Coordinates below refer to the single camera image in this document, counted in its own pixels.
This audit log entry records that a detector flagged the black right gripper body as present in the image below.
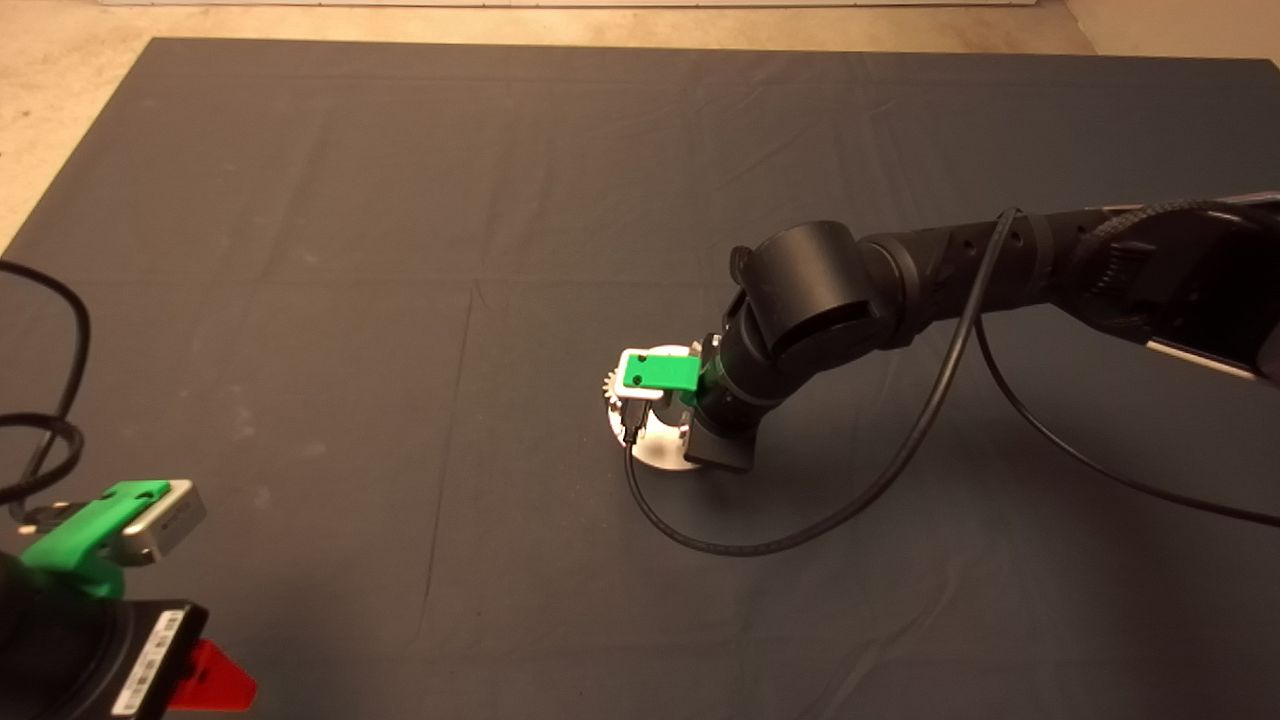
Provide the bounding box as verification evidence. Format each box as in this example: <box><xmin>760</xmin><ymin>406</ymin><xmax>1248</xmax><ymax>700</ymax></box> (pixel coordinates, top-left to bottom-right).
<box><xmin>684</xmin><ymin>398</ymin><xmax>757</xmax><ymax>475</ymax></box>

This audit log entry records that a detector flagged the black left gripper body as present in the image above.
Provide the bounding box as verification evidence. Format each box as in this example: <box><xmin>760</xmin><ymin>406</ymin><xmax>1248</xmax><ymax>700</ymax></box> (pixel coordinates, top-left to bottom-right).
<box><xmin>0</xmin><ymin>596</ymin><xmax>210</xmax><ymax>720</ymax></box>

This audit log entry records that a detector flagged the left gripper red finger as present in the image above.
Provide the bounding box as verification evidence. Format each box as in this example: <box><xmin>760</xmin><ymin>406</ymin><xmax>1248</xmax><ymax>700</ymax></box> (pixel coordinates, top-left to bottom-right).
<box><xmin>174</xmin><ymin>637</ymin><xmax>260</xmax><ymax>712</ymax></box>

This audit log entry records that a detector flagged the round metal carrier plate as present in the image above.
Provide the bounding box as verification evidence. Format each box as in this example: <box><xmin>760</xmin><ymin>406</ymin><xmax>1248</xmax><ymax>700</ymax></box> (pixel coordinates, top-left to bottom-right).
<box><xmin>607</xmin><ymin>344</ymin><xmax>703</xmax><ymax>472</ymax></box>

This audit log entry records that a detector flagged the dark grey table cloth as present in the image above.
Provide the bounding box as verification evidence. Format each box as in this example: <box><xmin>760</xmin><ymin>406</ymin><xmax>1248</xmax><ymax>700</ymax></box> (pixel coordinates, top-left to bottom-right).
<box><xmin>0</xmin><ymin>38</ymin><xmax>1280</xmax><ymax>720</ymax></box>

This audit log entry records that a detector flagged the green right camera mount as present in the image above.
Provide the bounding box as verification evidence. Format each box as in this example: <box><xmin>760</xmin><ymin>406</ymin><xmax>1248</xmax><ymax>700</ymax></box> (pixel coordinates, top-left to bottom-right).
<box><xmin>620</xmin><ymin>355</ymin><xmax>703</xmax><ymax>410</ymax></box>

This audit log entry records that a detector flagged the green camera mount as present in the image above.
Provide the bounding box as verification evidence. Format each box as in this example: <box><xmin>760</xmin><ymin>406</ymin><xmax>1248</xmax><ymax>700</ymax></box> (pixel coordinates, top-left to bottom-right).
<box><xmin>620</xmin><ymin>355</ymin><xmax>703</xmax><ymax>410</ymax></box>
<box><xmin>19</xmin><ymin>479</ymin><xmax>172</xmax><ymax>601</ymax></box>

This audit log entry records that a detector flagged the thin black right cable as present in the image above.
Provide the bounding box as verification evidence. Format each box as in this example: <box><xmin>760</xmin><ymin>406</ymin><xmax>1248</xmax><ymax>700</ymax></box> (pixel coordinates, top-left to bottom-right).
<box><xmin>622</xmin><ymin>206</ymin><xmax>1280</xmax><ymax>558</ymax></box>

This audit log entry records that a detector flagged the silver right camera box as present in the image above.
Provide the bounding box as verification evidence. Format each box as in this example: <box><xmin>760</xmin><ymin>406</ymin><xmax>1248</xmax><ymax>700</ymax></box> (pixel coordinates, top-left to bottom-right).
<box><xmin>614</xmin><ymin>347</ymin><xmax>668</xmax><ymax>403</ymax></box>

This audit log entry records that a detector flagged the silver camera box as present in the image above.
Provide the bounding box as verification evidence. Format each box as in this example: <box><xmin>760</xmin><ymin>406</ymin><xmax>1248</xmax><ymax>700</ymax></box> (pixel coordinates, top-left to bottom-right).
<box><xmin>614</xmin><ymin>347</ymin><xmax>668</xmax><ymax>403</ymax></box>
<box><xmin>120</xmin><ymin>477</ymin><xmax>209</xmax><ymax>565</ymax></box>

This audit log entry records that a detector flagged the green left camera mount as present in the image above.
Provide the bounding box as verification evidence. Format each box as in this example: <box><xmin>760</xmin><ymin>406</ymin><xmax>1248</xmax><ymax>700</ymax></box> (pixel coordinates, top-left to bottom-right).
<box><xmin>19</xmin><ymin>479</ymin><xmax>172</xmax><ymax>601</ymax></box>

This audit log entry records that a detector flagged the silver left camera box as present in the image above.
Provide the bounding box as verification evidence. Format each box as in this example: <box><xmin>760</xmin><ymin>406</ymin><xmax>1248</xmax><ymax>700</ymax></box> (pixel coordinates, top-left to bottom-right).
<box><xmin>120</xmin><ymin>477</ymin><xmax>209</xmax><ymax>565</ymax></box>

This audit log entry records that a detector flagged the braided black left cable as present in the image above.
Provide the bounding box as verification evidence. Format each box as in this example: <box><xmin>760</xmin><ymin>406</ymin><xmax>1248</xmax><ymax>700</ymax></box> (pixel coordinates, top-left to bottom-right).
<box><xmin>0</xmin><ymin>412</ymin><xmax>86</xmax><ymax>528</ymax></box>

